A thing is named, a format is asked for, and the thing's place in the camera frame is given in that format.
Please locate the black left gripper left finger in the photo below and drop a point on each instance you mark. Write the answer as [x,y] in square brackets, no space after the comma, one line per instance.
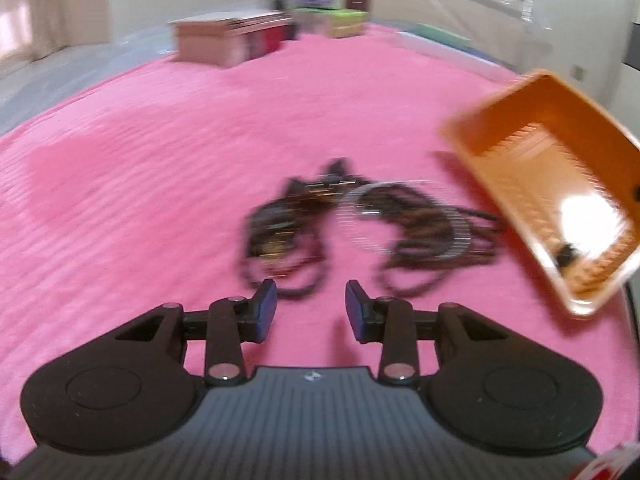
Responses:
[141,381]

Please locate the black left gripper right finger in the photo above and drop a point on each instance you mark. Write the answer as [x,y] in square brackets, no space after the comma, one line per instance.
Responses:
[485,383]

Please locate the orange plastic tray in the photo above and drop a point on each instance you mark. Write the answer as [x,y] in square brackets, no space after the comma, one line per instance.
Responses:
[565,174]

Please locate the pink wooden jewelry box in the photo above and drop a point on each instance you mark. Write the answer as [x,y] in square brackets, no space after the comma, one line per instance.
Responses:
[227,39]

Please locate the pink fleece blanket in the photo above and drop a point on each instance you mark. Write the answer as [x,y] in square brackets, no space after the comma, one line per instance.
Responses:
[134,192]

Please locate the green rectangular box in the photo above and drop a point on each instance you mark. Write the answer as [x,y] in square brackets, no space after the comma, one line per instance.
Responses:
[443,36]

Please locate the beige curtain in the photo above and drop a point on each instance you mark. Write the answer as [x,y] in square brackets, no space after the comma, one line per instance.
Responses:
[31,29]

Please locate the green tissue box pack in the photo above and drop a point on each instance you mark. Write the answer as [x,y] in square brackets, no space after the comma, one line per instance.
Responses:
[336,24]

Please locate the wall power socket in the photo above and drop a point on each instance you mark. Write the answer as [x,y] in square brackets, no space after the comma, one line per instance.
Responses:
[578,73]

